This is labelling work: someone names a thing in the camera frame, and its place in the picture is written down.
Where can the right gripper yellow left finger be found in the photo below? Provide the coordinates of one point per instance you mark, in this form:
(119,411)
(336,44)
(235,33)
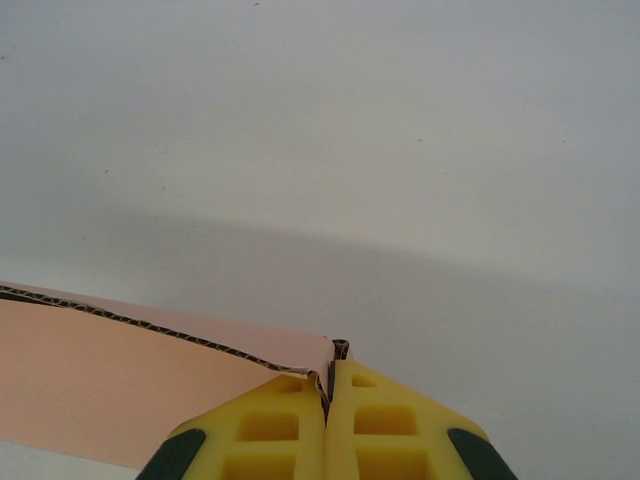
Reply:
(265,435)

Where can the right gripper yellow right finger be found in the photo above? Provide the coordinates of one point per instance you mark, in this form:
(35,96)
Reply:
(390,430)

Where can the brown cardboard box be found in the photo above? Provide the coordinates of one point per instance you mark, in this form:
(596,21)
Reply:
(100,375)

